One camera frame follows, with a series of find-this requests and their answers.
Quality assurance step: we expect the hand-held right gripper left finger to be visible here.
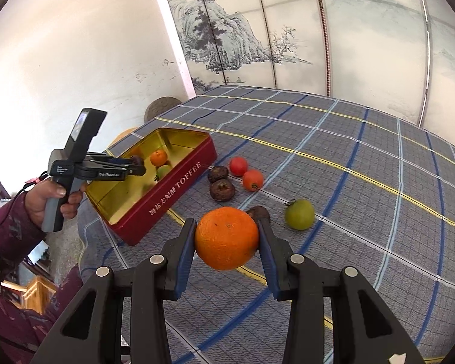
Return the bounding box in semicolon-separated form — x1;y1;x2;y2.
30;218;198;364

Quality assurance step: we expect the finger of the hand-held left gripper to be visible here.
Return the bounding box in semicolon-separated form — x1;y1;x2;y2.
99;164;147;178
86;152;136;166

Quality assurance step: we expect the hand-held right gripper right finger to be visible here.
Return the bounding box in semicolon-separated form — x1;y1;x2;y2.
257;220;427;364

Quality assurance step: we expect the grey plaid tablecloth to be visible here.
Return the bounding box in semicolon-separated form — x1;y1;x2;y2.
78;85;455;364

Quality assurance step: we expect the red and gold tin box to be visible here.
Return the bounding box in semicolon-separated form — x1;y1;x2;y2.
84;128;218;246

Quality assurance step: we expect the yellow stool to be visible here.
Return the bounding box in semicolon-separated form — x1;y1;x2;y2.
110;127;139;147

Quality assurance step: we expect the large orange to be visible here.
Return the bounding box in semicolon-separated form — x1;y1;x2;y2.
194;207;260;271

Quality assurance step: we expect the person's left hand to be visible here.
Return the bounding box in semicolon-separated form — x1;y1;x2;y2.
24;179;89;226

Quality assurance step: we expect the light wooden crate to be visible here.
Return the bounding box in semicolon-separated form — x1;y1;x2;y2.
2;275;57;313

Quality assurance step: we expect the person's left forearm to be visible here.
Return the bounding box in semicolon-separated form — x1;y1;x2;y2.
0;193;48;285

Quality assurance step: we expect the painted folding screen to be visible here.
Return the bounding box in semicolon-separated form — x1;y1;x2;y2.
161;0;455;137

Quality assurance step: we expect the round stone millstone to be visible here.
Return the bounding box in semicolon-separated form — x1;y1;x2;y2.
144;96;183;123

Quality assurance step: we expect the small red fruit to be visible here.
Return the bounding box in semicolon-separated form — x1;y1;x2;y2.
229;157;248;177
243;170;264;192

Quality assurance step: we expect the person's purple clothing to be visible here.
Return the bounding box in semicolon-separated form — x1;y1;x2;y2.
0;263;86;364

